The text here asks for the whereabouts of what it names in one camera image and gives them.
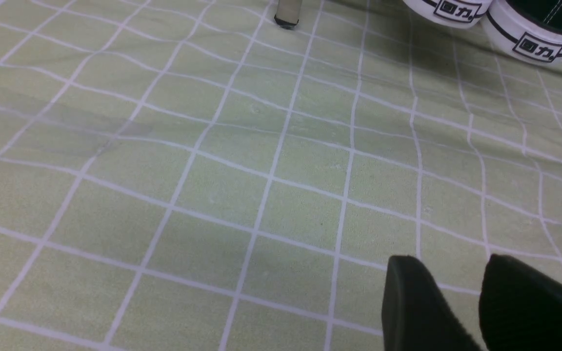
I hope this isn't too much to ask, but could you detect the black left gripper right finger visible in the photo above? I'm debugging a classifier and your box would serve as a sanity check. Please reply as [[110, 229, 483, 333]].
[[478, 254, 562, 351]]

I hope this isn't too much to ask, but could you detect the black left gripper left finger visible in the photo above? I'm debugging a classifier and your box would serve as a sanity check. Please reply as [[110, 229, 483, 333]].
[[381, 255, 481, 351]]

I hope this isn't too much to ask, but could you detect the black canvas sneaker right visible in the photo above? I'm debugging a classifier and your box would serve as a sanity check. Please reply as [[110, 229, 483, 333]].
[[480, 0, 562, 66]]

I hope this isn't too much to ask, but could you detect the black canvas sneaker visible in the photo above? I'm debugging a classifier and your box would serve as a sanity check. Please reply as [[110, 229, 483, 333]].
[[480, 0, 562, 66], [403, 0, 492, 29]]

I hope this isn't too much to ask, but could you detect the stainless steel shoe rack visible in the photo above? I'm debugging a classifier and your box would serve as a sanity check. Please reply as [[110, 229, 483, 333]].
[[274, 0, 303, 30]]

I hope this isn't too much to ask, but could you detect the black canvas sneaker left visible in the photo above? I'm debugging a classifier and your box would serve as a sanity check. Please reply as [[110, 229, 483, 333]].
[[403, 0, 492, 29]]

